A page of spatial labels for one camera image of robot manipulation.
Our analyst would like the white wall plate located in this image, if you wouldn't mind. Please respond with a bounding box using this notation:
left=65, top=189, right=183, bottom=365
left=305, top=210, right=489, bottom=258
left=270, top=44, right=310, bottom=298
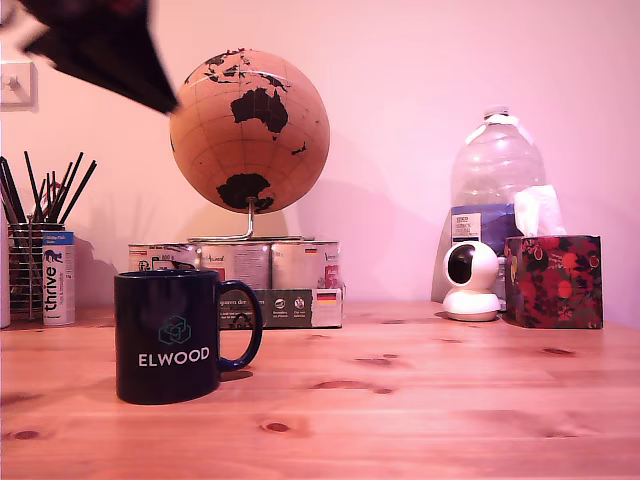
left=0, top=61, right=40, bottom=113

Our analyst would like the silver can with flag mark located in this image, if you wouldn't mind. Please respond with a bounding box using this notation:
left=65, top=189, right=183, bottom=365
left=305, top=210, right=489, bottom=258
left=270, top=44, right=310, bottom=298
left=269, top=240, right=347, bottom=292

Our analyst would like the floral dark red tissue box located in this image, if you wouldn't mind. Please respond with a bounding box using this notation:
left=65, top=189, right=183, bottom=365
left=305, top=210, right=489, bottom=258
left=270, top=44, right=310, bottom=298
left=503, top=233, right=604, bottom=331

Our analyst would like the wire mesh stick holder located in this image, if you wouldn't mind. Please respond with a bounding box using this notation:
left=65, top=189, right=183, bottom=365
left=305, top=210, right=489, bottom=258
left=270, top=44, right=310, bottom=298
left=6, top=221, right=52, bottom=322

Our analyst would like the thin black stick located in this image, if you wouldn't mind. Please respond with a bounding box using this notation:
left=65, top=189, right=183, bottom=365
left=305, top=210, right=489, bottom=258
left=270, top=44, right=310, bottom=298
left=58, top=159, right=98, bottom=225
left=23, top=151, right=46, bottom=222
left=0, top=156, right=26, bottom=225
left=45, top=161, right=72, bottom=220
left=48, top=152, right=85, bottom=222

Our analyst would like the silver can with red label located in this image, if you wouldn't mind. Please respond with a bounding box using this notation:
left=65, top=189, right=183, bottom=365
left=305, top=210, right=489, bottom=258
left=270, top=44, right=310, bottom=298
left=199, top=241, right=274, bottom=292

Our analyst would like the large clear water bottle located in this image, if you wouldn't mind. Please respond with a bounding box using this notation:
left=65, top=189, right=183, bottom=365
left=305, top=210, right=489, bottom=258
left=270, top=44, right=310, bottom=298
left=448, top=104, right=548, bottom=312

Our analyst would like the silver food can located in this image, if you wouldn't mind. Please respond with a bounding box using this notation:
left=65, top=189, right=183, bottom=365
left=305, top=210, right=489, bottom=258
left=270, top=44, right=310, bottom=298
left=127, top=242, right=204, bottom=275

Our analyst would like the dark printed cardboard can tray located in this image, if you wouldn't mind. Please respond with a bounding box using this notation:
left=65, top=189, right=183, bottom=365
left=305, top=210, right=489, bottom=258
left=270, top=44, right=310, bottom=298
left=216, top=284, right=347, bottom=330

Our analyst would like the white paper tissue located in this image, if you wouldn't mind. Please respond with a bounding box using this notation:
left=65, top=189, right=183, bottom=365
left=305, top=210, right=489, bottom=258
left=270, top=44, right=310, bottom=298
left=513, top=184, right=569, bottom=237

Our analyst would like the dark blue Elwood mug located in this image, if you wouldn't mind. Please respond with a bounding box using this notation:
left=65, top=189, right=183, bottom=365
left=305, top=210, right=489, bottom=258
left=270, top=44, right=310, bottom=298
left=113, top=268, right=264, bottom=406

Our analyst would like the white blue thrive tube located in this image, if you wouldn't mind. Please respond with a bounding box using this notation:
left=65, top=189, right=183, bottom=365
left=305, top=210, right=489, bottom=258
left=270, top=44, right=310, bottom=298
left=41, top=230, right=77, bottom=327

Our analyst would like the small white round camera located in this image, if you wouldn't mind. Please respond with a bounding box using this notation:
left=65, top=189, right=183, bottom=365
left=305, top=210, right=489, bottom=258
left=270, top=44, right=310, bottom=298
left=441, top=241, right=502, bottom=323

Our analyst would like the cork globe on metal stand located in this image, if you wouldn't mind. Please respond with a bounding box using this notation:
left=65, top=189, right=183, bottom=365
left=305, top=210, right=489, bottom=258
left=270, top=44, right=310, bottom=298
left=168, top=46, right=332, bottom=245

